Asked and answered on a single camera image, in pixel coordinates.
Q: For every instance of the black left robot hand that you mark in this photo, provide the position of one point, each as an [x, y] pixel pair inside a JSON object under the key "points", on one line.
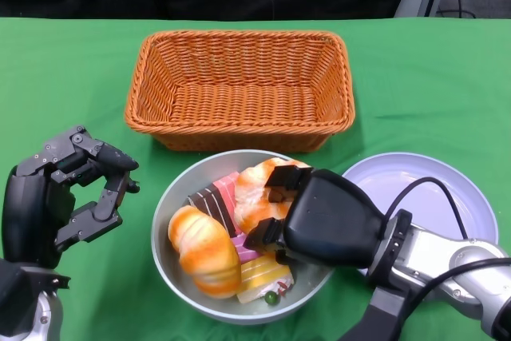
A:
{"points": [[32, 213]]}

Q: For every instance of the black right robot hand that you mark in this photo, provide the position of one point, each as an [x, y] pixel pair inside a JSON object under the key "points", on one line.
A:
{"points": [[331, 221]]}

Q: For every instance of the oval orange bread loaf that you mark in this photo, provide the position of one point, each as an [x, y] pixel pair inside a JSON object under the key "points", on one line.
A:
{"points": [[203, 249]]}

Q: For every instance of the grey-green bowl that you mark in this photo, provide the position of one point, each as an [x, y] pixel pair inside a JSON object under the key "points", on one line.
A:
{"points": [[179, 197]]}

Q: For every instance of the lavender plate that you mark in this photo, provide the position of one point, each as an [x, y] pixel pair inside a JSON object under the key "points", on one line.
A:
{"points": [[379, 181]]}

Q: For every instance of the yellow striped cake slice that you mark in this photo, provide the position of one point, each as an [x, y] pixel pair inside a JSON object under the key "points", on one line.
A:
{"points": [[259, 273]]}

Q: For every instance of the magenta striped cake slice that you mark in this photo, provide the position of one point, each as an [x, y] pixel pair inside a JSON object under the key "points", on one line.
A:
{"points": [[243, 251]]}

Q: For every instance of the chocolate striped cake slice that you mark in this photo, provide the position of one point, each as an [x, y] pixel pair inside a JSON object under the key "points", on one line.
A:
{"points": [[211, 205]]}

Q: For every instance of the orange wicker basket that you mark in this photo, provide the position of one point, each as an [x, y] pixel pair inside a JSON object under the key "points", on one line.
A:
{"points": [[239, 113]]}

